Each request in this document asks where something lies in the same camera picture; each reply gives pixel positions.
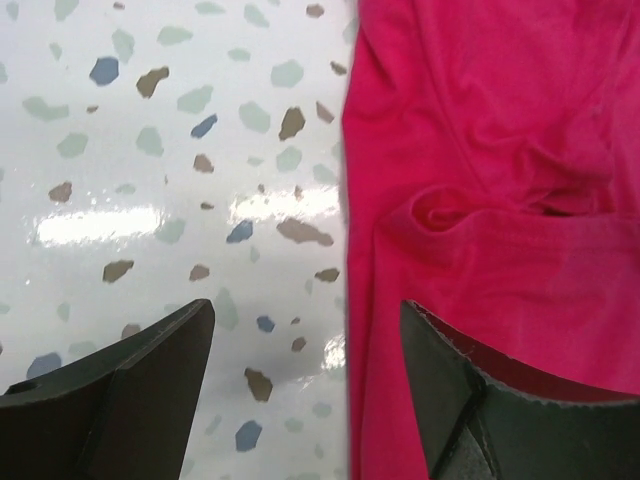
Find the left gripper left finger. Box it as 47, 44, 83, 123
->
1, 299, 215, 480

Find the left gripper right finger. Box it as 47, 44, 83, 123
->
400, 302, 639, 480

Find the pink t shirt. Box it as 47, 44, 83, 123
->
343, 1, 639, 479

